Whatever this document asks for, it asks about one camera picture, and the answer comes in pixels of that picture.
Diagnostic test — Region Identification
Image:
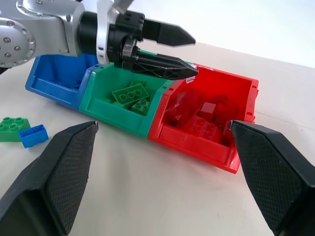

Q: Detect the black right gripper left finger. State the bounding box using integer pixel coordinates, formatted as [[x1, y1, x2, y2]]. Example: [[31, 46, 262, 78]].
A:
[[0, 120, 99, 236]]

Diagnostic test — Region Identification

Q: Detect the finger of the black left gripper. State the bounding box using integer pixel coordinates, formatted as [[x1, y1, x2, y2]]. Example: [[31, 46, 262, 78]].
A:
[[131, 50, 199, 81], [142, 20, 197, 48]]

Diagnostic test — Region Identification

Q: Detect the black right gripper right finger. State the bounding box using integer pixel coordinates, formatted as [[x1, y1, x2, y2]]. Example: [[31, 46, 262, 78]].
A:
[[228, 119, 315, 236]]

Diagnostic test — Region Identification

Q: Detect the green eight-stud toy block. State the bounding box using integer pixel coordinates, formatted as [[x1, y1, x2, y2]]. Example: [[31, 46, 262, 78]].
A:
[[111, 83, 149, 107]]

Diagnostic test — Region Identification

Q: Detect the small green four-stud block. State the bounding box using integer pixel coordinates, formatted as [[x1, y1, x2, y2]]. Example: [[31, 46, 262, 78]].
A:
[[131, 98, 152, 116]]

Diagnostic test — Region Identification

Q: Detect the blue toy block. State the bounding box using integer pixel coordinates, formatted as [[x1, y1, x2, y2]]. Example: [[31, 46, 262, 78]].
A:
[[19, 124, 49, 149]]

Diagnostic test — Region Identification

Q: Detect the red smooth cube block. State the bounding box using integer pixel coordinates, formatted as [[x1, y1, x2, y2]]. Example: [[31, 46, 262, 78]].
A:
[[197, 102, 218, 119]]

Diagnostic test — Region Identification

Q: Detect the green sloped toy block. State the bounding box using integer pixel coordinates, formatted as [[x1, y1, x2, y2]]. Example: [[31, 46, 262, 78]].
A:
[[0, 117, 32, 144]]

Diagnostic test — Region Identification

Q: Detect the green plastic bin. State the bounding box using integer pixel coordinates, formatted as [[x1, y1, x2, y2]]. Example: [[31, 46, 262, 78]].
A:
[[78, 50, 193, 140]]

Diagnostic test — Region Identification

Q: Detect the red four-stud toy block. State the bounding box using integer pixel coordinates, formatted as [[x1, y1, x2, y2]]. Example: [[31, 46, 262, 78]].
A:
[[193, 117, 223, 144]]

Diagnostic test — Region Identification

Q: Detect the red plastic bin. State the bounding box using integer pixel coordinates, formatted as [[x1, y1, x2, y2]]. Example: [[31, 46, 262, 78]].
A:
[[147, 64, 260, 176]]

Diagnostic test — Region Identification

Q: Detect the blue plastic bin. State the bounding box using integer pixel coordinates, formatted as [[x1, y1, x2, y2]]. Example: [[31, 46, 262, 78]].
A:
[[25, 53, 99, 108]]

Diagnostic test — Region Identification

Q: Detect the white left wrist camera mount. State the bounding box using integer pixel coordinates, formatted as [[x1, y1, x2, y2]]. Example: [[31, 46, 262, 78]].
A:
[[95, 0, 135, 66]]

